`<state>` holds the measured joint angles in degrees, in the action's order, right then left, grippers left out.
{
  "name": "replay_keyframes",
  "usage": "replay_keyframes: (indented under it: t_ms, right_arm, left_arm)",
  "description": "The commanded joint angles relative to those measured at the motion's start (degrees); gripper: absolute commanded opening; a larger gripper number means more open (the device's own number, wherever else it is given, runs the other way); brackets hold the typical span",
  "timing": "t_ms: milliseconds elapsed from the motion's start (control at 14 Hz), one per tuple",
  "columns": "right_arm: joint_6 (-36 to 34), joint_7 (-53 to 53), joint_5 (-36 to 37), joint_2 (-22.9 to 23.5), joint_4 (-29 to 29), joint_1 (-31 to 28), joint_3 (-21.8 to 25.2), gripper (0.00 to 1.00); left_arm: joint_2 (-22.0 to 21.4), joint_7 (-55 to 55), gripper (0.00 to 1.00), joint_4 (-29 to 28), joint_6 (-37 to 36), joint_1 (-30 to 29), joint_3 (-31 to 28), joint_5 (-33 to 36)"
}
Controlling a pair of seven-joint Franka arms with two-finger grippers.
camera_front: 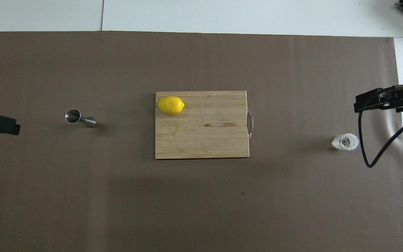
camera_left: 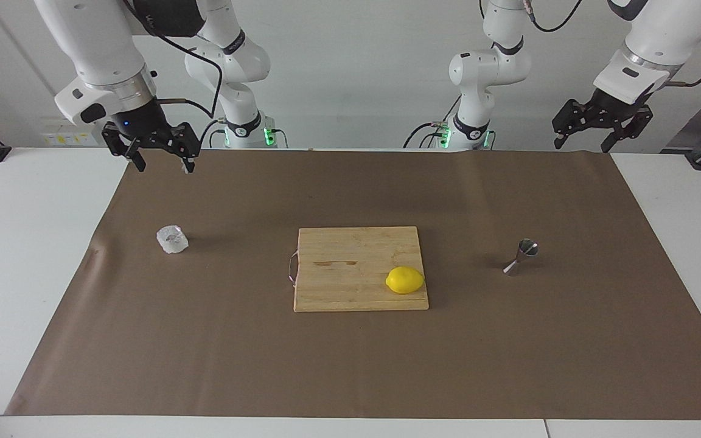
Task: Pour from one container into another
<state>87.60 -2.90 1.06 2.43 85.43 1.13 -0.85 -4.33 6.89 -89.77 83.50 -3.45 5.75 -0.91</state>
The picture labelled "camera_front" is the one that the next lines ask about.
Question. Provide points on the stainless steel jigger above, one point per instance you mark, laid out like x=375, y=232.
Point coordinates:
x=73, y=116

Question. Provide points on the yellow lemon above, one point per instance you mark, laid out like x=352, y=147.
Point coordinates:
x=170, y=105

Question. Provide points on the wooden cutting board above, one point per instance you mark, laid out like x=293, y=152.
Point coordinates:
x=201, y=140

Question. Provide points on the clear cut glass tumbler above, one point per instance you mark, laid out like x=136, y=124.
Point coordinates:
x=345, y=142

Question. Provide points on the brown paper table mat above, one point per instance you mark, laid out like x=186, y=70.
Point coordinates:
x=117, y=196

